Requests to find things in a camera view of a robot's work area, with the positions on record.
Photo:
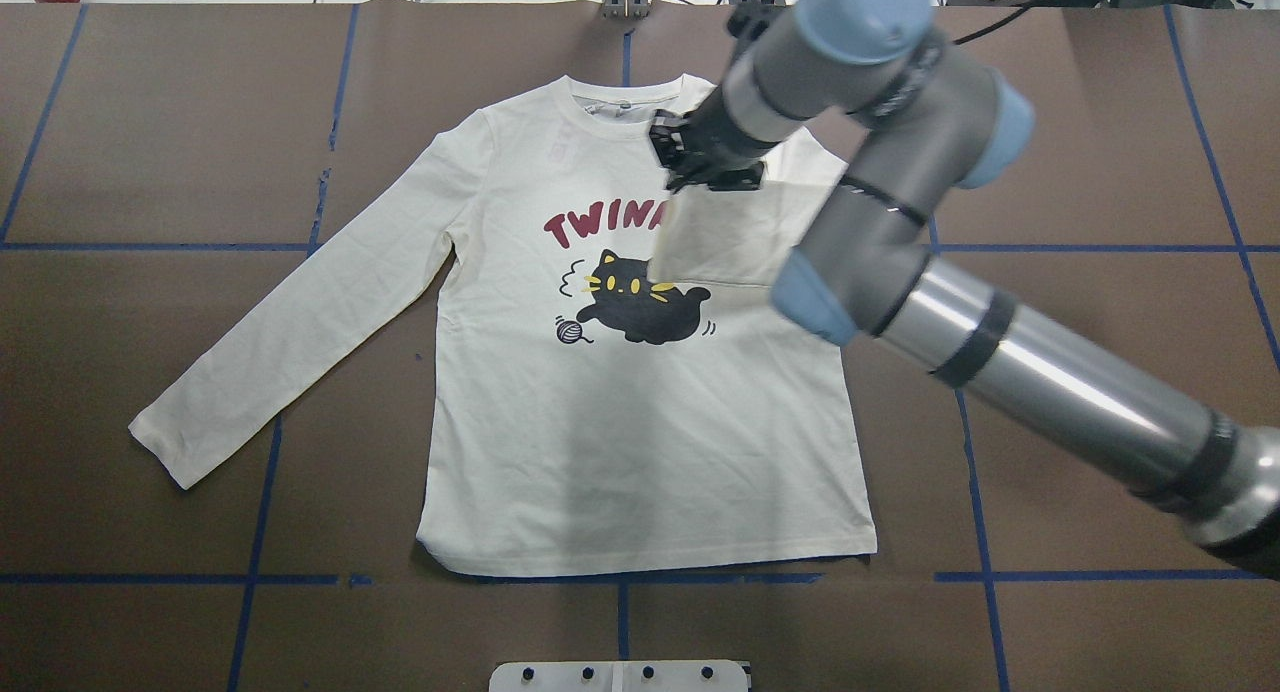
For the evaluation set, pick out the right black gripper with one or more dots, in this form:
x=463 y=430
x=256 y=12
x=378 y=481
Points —
x=716 y=135

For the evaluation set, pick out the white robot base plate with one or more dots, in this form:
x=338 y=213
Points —
x=623 y=675

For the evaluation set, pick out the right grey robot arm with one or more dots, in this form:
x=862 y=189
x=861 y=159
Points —
x=937 y=119

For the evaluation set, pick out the cream long-sleeve cat shirt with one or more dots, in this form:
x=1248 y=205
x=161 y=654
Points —
x=588 y=418

